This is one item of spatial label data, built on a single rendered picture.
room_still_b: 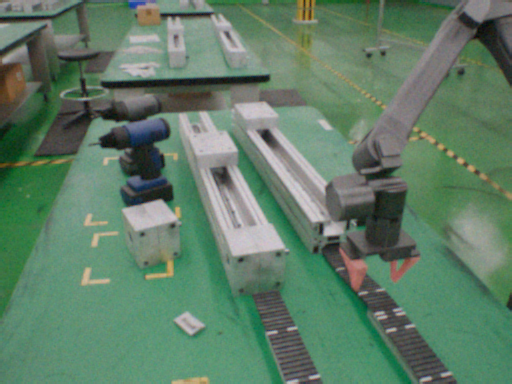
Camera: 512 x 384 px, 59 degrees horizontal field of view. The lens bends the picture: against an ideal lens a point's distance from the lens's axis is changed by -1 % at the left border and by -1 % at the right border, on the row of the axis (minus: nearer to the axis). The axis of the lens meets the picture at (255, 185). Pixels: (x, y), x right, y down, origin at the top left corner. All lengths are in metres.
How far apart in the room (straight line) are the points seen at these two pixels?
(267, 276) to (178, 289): 0.18
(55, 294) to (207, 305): 0.30
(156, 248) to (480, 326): 0.63
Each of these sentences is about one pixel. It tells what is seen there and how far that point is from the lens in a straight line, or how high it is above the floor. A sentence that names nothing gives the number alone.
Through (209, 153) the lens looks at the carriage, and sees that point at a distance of 1.19.
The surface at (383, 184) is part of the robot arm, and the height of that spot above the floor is 1.04.
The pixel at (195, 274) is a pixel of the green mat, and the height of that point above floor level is 0.78.
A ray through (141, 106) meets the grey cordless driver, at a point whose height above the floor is 0.98.
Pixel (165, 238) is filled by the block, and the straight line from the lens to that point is 0.97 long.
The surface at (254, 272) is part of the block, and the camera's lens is 0.87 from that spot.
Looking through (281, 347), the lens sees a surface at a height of 0.81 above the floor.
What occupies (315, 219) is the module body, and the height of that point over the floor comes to 0.86.
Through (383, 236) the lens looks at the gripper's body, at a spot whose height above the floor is 0.95.
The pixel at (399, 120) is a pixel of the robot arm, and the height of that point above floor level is 1.11.
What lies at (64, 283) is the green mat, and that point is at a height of 0.78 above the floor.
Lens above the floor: 1.36
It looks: 27 degrees down
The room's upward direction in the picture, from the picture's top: straight up
